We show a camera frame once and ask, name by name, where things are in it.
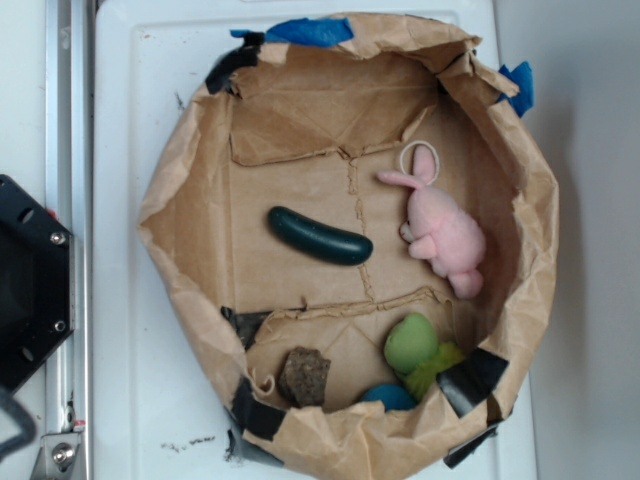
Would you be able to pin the brown rough rock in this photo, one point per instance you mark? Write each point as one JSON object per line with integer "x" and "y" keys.
{"x": 304, "y": 377}

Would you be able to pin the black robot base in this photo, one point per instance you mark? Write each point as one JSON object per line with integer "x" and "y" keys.
{"x": 35, "y": 285}

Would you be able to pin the dark green toy cucumber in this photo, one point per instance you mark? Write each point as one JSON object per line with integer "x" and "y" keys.
{"x": 319, "y": 240}

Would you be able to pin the brown paper bag bin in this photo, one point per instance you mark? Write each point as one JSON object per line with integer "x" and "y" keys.
{"x": 280, "y": 123}

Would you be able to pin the pink plush bunny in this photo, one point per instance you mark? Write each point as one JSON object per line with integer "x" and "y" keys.
{"x": 437, "y": 229}

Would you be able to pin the green plush toy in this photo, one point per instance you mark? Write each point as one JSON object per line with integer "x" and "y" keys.
{"x": 413, "y": 351}

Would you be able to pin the blue ball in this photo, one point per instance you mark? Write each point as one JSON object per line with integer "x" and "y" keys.
{"x": 392, "y": 396}

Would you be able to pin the aluminium rail frame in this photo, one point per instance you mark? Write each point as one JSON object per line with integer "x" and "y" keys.
{"x": 69, "y": 134}

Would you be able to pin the metal corner bracket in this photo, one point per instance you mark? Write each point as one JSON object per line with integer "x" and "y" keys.
{"x": 57, "y": 456}

